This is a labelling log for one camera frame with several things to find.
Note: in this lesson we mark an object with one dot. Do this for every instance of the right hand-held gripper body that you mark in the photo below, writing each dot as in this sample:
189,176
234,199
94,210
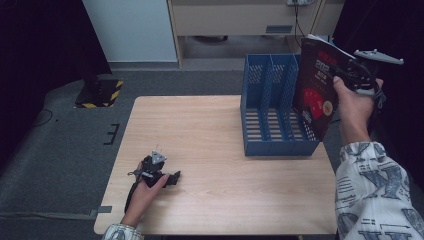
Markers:
361,75

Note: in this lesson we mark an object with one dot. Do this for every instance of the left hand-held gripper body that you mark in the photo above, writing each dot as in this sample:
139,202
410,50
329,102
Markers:
150,170

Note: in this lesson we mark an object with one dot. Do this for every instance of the black book with red print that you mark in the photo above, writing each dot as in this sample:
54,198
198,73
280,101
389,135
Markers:
315,86

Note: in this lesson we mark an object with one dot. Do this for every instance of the blue plastic file rack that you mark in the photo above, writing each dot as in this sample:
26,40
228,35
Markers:
266,143

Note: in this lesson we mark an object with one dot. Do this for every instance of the person's left hand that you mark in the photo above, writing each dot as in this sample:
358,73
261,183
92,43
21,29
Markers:
141,200

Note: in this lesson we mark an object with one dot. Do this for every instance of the person's right hand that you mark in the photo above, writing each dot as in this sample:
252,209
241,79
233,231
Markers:
355,110

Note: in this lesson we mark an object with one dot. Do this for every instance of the grey tape piece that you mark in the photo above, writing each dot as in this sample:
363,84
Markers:
103,210

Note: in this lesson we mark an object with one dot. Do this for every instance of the dark curtain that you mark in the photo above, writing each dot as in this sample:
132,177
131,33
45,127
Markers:
406,30

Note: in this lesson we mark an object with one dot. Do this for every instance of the white power strip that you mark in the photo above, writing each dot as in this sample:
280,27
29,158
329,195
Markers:
300,1

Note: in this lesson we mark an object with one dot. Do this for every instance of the striped yellow black stand base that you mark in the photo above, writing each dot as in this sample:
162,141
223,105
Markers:
100,93

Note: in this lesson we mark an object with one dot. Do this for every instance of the beige wooden desk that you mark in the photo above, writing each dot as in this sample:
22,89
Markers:
233,20

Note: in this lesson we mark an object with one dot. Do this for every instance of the white cabinet panel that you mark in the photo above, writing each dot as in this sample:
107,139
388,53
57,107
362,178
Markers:
133,30

